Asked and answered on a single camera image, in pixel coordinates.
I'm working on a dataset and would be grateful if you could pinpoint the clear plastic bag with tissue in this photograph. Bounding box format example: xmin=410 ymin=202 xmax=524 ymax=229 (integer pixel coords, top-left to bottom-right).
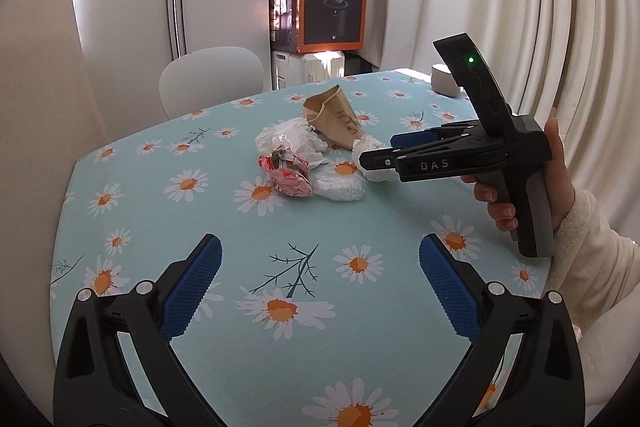
xmin=310 ymin=158 xmax=364 ymax=202

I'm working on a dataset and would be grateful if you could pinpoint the brown paper bag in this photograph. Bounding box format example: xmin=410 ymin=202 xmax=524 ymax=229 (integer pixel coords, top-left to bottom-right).
xmin=303 ymin=84 xmax=364 ymax=150

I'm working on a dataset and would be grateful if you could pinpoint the white tissue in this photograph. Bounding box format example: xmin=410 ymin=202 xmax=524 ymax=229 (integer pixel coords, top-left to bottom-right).
xmin=255 ymin=117 xmax=329 ymax=169

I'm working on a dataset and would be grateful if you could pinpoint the red colourful wrapper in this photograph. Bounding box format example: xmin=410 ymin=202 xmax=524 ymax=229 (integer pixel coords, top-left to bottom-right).
xmin=257 ymin=145 xmax=314 ymax=197

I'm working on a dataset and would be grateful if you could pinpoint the cream sleeve right forearm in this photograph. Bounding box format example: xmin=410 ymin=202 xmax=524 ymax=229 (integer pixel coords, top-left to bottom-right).
xmin=546 ymin=190 xmax=639 ymax=332

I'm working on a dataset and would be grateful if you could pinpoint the right hand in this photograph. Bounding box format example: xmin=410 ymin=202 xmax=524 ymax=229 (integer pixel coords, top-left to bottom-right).
xmin=460 ymin=118 xmax=576 ymax=233

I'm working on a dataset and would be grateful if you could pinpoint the white ceramic mug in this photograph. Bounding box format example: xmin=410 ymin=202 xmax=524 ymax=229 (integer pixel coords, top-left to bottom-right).
xmin=431 ymin=64 xmax=461 ymax=98

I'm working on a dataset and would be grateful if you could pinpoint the black box beside white box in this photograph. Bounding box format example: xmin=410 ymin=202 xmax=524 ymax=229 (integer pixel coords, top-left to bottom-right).
xmin=344 ymin=52 xmax=373 ymax=77

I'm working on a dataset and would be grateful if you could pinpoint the white box under orange box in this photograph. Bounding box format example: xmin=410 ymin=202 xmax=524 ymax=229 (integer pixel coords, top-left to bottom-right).
xmin=271 ymin=51 xmax=345 ymax=89

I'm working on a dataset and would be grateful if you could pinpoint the daisy print blue tablecloth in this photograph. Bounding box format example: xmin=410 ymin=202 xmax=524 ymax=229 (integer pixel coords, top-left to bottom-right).
xmin=50 ymin=84 xmax=549 ymax=426

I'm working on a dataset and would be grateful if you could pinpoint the orange Philips appliance box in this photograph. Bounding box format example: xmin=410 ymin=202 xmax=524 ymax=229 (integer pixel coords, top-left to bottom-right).
xmin=270 ymin=0 xmax=367 ymax=54

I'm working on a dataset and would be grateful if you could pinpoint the white curtain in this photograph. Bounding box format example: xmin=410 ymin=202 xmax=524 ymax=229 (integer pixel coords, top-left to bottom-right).
xmin=362 ymin=0 xmax=639 ymax=237

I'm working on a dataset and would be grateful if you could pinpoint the white chair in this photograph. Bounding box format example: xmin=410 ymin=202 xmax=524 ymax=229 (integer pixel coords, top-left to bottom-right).
xmin=158 ymin=46 xmax=265 ymax=119

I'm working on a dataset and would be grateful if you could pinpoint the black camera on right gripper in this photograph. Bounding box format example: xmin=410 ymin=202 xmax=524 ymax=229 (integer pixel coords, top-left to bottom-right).
xmin=433 ymin=32 xmax=515 ymax=138

